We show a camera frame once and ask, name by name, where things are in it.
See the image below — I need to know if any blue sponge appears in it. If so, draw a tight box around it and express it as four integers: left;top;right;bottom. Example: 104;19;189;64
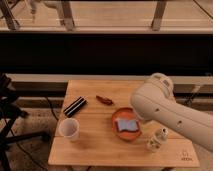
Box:
116;119;138;132

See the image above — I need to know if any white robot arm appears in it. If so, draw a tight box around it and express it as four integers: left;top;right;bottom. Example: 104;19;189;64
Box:
130;73;213;152

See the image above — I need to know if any orange plate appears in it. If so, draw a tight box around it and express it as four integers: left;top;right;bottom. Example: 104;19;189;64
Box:
111;107;141;141

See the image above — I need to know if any black striped rectangular block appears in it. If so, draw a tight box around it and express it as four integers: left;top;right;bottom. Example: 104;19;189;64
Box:
63;97;87;118

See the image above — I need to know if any black floor cable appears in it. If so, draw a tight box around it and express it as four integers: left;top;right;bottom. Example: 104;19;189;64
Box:
44;96;60;122

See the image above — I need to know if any small glass bottle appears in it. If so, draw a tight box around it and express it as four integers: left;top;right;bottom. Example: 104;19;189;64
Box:
147;128;168;152

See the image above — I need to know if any wooden table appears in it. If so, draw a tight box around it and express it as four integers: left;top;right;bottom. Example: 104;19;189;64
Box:
48;80;199;168

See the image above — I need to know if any black tripod stand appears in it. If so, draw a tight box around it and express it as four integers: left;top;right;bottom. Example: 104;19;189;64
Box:
0;72;50;171

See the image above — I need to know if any translucent plastic cup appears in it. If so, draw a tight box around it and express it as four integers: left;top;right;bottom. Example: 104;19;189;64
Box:
58;118;80;142

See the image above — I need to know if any red chili pepper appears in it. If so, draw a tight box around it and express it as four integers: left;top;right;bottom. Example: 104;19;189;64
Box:
96;95;114;106

